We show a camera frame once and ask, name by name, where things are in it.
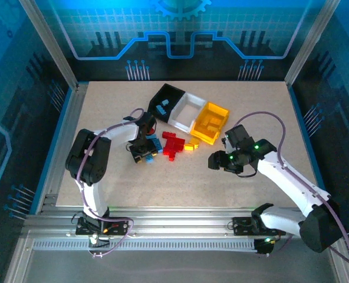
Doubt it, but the yellow plastic bin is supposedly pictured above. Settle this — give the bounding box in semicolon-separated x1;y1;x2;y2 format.
190;101;231;145

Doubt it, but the black plastic bin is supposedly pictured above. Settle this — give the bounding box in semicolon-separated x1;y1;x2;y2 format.
147;83;187;124

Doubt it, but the white plastic bin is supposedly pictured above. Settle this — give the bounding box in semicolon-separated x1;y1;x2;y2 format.
167;93;208;134

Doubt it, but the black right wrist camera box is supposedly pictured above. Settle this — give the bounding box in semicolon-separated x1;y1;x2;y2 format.
225;124;253;148

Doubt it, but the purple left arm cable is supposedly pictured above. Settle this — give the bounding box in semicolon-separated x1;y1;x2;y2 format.
71;108;146;259

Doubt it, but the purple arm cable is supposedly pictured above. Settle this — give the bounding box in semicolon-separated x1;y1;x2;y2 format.
232;111;349;265
71;108;146;259

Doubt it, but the thin black camera cable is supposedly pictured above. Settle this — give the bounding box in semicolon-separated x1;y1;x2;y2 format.
236;163;259;179

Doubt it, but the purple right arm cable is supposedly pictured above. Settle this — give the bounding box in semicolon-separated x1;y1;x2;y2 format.
232;111;349;265

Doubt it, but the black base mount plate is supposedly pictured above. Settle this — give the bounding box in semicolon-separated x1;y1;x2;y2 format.
75;216;134;236
232;216;284;236

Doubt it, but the aluminium frame rail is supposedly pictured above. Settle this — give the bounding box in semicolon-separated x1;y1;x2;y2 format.
22;206;311;239

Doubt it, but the aluminium side rail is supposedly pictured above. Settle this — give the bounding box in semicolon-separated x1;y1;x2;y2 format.
34;84;88;215

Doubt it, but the slotted grey cable duct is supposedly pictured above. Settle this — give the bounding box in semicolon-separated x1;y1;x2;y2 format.
31;239;258;252

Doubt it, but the aluminium frame post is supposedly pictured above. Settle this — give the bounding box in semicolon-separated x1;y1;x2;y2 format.
18;0;80;91
284;0;342;88

